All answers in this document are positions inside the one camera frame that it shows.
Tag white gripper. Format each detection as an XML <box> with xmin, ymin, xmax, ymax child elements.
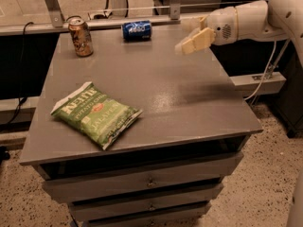
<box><xmin>174</xmin><ymin>7</ymin><xmax>238</xmax><ymax>55</ymax></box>

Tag blue pepsi can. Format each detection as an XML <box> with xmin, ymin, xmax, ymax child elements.
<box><xmin>121</xmin><ymin>20</ymin><xmax>152</xmax><ymax>41</ymax></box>

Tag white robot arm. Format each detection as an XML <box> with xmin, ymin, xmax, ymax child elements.
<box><xmin>194</xmin><ymin>0</ymin><xmax>303</xmax><ymax>227</ymax></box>

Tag brown patterned soda can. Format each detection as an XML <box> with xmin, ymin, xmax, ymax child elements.
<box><xmin>68</xmin><ymin>16</ymin><xmax>94</xmax><ymax>57</ymax></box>

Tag green jalapeno chip bag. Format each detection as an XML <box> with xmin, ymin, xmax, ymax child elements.
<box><xmin>51</xmin><ymin>81</ymin><xmax>142</xmax><ymax>150</ymax></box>

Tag grey metal railing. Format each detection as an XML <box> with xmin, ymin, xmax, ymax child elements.
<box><xmin>0</xmin><ymin>0</ymin><xmax>303</xmax><ymax>37</ymax></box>

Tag grey drawer cabinet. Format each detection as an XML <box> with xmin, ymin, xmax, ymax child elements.
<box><xmin>19</xmin><ymin>23</ymin><xmax>264</xmax><ymax>227</ymax></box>

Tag bottom grey drawer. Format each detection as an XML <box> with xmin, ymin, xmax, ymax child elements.
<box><xmin>82</xmin><ymin>201</ymin><xmax>210</xmax><ymax>227</ymax></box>

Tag grey drawer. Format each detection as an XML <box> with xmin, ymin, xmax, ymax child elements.
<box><xmin>69</xmin><ymin>181</ymin><xmax>223</xmax><ymax>221</ymax></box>
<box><xmin>42</xmin><ymin>151</ymin><xmax>245</xmax><ymax>204</ymax></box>
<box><xmin>82</xmin><ymin>201</ymin><xmax>210</xmax><ymax>227</ymax></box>

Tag top grey drawer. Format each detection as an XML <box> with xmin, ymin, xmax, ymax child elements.
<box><xmin>42</xmin><ymin>151</ymin><xmax>245</xmax><ymax>204</ymax></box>

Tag middle grey drawer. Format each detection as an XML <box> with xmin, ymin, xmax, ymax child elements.
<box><xmin>69</xmin><ymin>181</ymin><xmax>223</xmax><ymax>221</ymax></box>

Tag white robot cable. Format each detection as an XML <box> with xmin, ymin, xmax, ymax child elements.
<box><xmin>244</xmin><ymin>40</ymin><xmax>291</xmax><ymax>102</ymax></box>

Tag black hanging cable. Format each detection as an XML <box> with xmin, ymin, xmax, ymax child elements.
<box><xmin>0</xmin><ymin>21</ymin><xmax>35</xmax><ymax>134</ymax></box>

